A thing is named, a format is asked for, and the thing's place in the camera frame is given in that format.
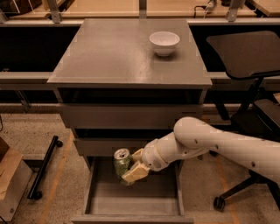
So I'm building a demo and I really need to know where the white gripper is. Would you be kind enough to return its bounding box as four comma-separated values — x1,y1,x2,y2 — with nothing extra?
122,139,169,183

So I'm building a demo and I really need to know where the green soda can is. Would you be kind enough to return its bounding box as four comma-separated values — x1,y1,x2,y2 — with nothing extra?
114,148,133,186

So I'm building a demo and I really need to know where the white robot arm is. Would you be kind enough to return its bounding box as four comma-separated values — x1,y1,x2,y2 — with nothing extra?
122,117,280,184

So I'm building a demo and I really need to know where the grey open bottom drawer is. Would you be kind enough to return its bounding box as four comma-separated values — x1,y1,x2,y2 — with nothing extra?
71,157,194,224

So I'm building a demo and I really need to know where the grey middle drawer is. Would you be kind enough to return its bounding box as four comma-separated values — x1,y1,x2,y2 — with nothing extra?
72,128,193,158

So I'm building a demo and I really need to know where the grey top drawer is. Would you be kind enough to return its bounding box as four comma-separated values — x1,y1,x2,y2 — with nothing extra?
57,88,205,130

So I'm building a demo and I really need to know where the grey drawer cabinet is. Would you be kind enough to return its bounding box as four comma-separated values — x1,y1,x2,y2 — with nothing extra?
46,18,213,173

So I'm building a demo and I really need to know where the black table leg left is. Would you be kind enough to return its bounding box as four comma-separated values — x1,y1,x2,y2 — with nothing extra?
27,136,63,200

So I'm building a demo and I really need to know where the wooden box on floor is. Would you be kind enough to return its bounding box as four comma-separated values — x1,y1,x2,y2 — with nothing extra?
0,137,32,224

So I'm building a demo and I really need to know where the white ceramic bowl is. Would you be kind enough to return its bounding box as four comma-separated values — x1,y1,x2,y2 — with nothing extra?
149,31,180,57

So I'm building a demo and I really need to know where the black office chair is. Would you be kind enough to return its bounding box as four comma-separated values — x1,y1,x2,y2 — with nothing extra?
206,31,280,211

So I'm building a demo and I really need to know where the white power adapter with cable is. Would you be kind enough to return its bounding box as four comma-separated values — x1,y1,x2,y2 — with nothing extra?
193,0,217,18

